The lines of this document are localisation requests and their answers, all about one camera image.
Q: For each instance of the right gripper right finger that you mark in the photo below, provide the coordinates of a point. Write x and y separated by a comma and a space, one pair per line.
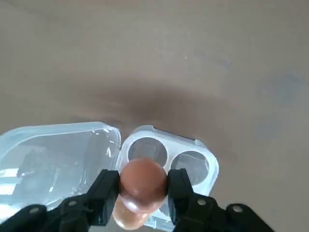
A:
200, 215

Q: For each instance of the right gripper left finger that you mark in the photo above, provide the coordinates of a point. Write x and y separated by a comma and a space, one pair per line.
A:
72, 212

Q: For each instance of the brown egg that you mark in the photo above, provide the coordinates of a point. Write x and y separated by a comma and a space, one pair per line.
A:
142, 178
128, 221

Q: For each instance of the transparent four-slot egg tray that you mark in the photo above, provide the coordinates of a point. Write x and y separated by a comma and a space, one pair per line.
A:
48, 157

